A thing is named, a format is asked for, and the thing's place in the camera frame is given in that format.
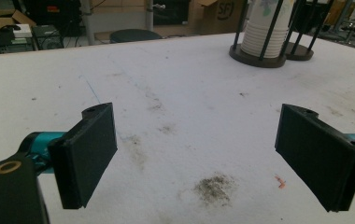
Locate printed cardboard box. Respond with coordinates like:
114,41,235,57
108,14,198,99
193,0,249,35

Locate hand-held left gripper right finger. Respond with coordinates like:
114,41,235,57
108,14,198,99
274,103,355,213

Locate dark wire cup holder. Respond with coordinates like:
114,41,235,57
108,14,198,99
228,0,335,69

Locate stack of paper cups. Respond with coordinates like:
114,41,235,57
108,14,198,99
240,0,295,59

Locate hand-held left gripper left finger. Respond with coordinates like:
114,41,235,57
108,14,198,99
48,102,119,210

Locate small white box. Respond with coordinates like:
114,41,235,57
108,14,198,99
12,23,33,39

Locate black computer tower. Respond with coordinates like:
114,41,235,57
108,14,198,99
30,24,64,50
0,23,34,54

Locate white foam mat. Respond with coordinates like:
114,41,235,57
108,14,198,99
0,32,355,224

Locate black round stool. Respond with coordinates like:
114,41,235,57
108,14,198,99
109,28,163,44

